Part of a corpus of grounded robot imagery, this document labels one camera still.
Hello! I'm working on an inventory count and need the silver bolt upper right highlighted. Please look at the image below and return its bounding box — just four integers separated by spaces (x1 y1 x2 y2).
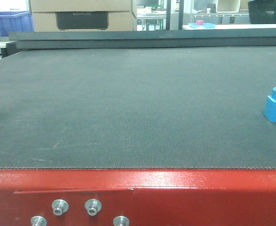
85 199 102 216

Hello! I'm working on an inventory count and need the black vertical post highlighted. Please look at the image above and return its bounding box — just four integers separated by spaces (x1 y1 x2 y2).
165 0 171 30

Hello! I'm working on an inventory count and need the blue plastic crate background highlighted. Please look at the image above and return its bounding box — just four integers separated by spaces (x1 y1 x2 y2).
0 11 34 37

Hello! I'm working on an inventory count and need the silver bolt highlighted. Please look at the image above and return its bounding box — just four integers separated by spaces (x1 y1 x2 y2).
30 216 48 226
113 216 130 226
52 199 69 216
85 199 102 216

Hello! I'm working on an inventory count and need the light blue tray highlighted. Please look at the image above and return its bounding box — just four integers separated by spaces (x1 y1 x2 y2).
188 23 216 29

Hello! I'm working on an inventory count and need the dark grey conveyor belt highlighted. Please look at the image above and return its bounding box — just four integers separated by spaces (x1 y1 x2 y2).
0 47 276 169

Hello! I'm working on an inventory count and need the cardboard box with black print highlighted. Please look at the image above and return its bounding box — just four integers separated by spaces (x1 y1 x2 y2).
30 0 137 32

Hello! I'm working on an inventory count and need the red conveyor frame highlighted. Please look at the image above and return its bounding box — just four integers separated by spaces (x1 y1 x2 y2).
0 169 276 226

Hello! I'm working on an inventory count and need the pink tape roll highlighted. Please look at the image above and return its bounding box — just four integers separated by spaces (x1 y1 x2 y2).
196 20 204 26

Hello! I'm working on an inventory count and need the silver bolt upper left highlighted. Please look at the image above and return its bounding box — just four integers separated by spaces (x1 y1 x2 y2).
52 199 69 216

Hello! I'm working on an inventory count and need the silver bolt lower left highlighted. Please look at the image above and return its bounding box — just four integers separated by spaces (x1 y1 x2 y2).
30 216 48 226

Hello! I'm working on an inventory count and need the silver bolt lower right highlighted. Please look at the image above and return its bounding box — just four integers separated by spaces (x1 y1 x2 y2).
113 216 130 226

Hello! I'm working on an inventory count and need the black bin background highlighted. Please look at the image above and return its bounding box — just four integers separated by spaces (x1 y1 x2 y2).
248 0 276 24

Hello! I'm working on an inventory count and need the dark grey conveyor back rail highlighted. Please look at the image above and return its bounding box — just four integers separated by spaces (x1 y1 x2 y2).
9 27 276 49

